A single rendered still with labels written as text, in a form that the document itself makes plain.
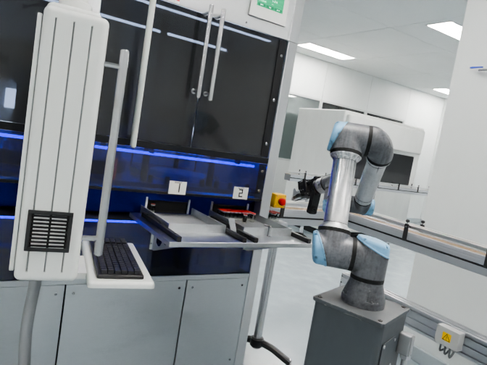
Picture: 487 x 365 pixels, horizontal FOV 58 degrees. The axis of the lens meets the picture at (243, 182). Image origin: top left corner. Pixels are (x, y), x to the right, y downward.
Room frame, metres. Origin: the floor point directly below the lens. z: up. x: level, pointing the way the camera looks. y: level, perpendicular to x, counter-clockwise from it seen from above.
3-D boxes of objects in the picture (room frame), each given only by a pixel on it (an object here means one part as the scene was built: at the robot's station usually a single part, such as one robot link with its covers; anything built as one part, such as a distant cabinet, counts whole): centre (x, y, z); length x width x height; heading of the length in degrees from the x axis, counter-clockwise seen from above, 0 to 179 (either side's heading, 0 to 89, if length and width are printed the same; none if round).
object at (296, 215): (2.59, -0.35, 0.92); 0.69 x 0.16 x 0.16; 123
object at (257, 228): (2.07, -0.05, 0.90); 0.34 x 0.26 x 0.04; 32
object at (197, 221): (1.90, 0.24, 0.90); 0.34 x 0.26 x 0.04; 33
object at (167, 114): (1.88, 0.46, 1.50); 0.47 x 0.01 x 0.59; 123
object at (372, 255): (1.50, -0.47, 0.96); 0.13 x 0.12 x 0.14; 83
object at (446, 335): (2.07, -1.11, 0.50); 0.12 x 0.05 x 0.09; 33
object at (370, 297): (1.50, -0.48, 0.84); 0.15 x 0.15 x 0.10
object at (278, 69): (2.22, -0.08, 1.40); 0.04 x 0.01 x 0.80; 123
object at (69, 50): (1.42, 0.61, 1.19); 0.50 x 0.19 x 0.78; 24
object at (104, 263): (1.48, 0.40, 0.82); 0.40 x 0.14 x 0.02; 24
